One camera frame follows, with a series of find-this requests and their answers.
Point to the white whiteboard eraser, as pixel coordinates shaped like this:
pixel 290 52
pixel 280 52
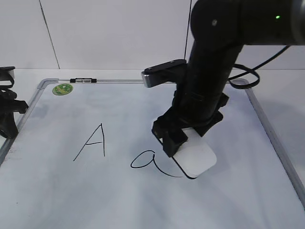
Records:
pixel 192 159

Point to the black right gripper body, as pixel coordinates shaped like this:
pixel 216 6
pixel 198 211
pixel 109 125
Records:
pixel 196 113

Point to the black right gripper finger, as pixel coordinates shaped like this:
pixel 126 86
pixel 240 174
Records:
pixel 202 130
pixel 172 140

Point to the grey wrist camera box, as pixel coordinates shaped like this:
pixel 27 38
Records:
pixel 172 71

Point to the round green magnet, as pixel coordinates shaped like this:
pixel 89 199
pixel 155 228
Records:
pixel 62 89

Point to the black and clear board clip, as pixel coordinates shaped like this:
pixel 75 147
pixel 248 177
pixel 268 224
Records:
pixel 83 80

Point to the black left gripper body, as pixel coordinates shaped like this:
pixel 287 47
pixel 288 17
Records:
pixel 8 106

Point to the white whiteboard with grey frame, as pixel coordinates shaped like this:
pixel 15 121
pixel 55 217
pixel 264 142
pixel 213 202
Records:
pixel 86 160

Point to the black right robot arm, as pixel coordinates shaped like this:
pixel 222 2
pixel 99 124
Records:
pixel 220 28

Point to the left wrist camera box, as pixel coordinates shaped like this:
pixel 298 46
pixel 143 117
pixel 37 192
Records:
pixel 7 73

